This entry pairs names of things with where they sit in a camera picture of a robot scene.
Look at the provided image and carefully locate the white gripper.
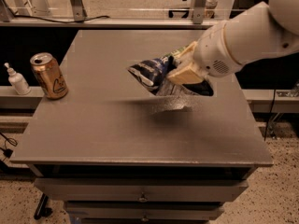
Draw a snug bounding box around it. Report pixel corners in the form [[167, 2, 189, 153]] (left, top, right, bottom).
[[166, 21, 242, 85]]

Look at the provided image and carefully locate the blue chip bag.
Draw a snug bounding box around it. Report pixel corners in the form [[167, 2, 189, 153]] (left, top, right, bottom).
[[127, 55, 214, 96]]

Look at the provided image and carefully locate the orange soda can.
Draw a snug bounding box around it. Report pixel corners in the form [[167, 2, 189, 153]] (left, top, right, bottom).
[[30, 52, 68, 100]]

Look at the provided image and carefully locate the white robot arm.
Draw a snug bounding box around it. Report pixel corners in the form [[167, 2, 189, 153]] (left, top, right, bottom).
[[166, 0, 299, 85]]

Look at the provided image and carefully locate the green chip bag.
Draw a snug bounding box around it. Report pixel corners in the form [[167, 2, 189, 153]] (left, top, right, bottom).
[[170, 46, 187, 57]]

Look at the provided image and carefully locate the grey drawer cabinet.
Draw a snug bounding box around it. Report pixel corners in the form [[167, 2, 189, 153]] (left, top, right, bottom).
[[12, 30, 272, 224]]

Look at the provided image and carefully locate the white pump bottle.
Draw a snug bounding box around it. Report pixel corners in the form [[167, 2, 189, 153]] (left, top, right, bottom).
[[5, 63, 31, 95]]

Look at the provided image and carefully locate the lower grey drawer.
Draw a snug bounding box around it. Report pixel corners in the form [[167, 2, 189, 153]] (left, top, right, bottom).
[[64, 202, 223, 220]]

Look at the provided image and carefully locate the grey drawer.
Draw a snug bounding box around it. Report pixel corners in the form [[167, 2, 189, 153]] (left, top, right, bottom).
[[35, 178, 249, 203], [64, 202, 223, 220]]

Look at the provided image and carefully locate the upper grey drawer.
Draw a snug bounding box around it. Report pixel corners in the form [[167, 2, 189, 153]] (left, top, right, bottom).
[[35, 178, 249, 203]]

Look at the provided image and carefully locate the metal bracket right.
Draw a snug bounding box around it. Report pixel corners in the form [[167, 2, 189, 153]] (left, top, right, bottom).
[[191, 0, 206, 24]]

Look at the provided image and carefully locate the metal bracket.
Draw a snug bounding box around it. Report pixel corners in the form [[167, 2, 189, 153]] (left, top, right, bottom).
[[191, 0, 206, 24], [70, 0, 87, 22]]

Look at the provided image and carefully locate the metal bracket left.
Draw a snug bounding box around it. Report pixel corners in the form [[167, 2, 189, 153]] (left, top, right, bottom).
[[70, 0, 87, 22]]

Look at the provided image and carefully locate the black cable on shelf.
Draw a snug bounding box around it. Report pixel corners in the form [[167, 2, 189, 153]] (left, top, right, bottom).
[[12, 14, 110, 24]]

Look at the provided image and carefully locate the black plug and cable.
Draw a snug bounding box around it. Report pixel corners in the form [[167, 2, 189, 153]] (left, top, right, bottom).
[[0, 132, 19, 163]]

